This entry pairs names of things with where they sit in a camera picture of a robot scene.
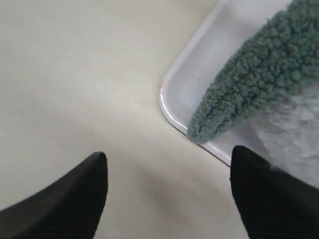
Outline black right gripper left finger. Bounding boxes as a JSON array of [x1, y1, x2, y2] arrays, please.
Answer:
[[0, 152, 108, 239]]

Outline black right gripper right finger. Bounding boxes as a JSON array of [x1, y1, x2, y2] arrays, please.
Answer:
[[230, 145, 319, 239]]

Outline white plush snowman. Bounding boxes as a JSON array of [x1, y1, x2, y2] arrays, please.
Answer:
[[253, 85, 319, 187]]

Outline white rectangular tray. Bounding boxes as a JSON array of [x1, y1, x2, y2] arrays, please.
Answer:
[[159, 0, 319, 167]]

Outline green knitted scarf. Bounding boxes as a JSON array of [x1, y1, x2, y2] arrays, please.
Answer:
[[187, 0, 319, 144]]

